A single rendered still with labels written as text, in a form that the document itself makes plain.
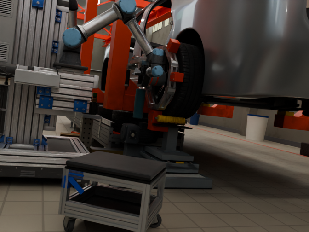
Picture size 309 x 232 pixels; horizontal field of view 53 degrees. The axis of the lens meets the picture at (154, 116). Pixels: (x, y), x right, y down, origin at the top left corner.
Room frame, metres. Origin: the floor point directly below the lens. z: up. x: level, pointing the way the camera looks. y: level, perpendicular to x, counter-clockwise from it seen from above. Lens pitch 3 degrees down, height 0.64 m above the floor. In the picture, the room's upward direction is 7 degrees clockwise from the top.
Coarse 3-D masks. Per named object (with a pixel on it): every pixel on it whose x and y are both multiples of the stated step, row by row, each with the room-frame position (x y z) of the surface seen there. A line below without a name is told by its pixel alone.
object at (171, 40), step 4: (172, 40) 2.51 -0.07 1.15; (176, 40) 2.54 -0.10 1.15; (168, 44) 2.54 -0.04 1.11; (172, 44) 2.49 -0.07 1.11; (176, 44) 2.50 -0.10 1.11; (168, 48) 2.53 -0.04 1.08; (172, 48) 2.52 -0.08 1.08; (176, 48) 2.52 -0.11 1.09; (172, 52) 2.54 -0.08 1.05; (176, 52) 2.55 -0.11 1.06
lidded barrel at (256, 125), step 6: (252, 120) 7.80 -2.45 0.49; (258, 120) 7.74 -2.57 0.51; (264, 120) 7.76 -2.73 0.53; (252, 126) 7.80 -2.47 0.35; (258, 126) 7.75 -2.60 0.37; (264, 126) 7.79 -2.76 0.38; (246, 132) 7.98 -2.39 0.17; (252, 132) 7.80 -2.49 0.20; (258, 132) 7.75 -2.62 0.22; (264, 132) 7.83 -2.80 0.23; (246, 138) 7.95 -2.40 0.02; (252, 138) 7.80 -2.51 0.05; (258, 138) 7.77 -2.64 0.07
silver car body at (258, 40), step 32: (160, 0) 3.93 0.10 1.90; (192, 0) 2.74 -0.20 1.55; (224, 0) 2.27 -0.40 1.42; (256, 0) 1.97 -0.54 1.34; (288, 0) 1.89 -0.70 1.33; (224, 32) 2.23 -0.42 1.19; (256, 32) 1.95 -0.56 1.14; (288, 32) 1.88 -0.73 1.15; (224, 64) 2.18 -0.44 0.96; (256, 64) 1.95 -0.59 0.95; (288, 64) 1.91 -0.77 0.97; (224, 96) 2.19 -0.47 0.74; (256, 96) 2.00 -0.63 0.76; (288, 96) 1.98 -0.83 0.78
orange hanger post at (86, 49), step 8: (88, 0) 4.76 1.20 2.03; (96, 0) 4.81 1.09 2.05; (88, 8) 4.77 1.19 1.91; (96, 8) 4.81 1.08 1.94; (88, 16) 4.77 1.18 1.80; (96, 16) 4.82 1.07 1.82; (88, 40) 4.79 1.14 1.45; (88, 48) 4.79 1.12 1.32; (80, 56) 4.81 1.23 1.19; (88, 56) 4.80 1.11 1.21; (88, 64) 4.80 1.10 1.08; (88, 72) 4.81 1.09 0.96
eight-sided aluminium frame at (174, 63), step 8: (160, 48) 2.69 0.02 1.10; (168, 56) 2.52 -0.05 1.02; (176, 64) 2.46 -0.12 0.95; (168, 72) 2.48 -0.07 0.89; (168, 80) 2.47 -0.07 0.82; (144, 88) 2.93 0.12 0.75; (168, 88) 2.45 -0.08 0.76; (152, 96) 2.87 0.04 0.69; (168, 96) 2.53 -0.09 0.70; (152, 104) 2.71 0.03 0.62; (160, 104) 2.55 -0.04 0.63
